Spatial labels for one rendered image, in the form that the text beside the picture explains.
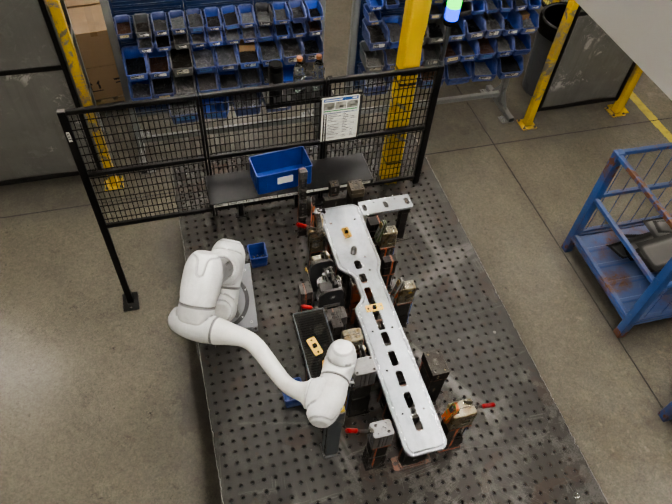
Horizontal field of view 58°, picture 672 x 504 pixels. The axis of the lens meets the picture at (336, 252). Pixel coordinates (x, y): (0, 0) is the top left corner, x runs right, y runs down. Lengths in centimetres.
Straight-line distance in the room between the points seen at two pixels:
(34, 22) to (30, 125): 77
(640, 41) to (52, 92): 424
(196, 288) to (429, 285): 155
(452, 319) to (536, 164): 238
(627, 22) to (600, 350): 407
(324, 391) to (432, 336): 128
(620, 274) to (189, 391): 294
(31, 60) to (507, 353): 326
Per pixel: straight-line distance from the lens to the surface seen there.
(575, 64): 553
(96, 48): 526
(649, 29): 29
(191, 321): 222
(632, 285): 455
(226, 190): 329
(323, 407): 198
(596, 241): 469
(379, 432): 251
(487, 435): 300
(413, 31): 319
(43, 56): 427
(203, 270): 219
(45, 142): 470
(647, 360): 445
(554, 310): 439
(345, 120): 333
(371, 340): 276
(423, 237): 357
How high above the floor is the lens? 336
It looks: 51 degrees down
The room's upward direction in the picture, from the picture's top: 5 degrees clockwise
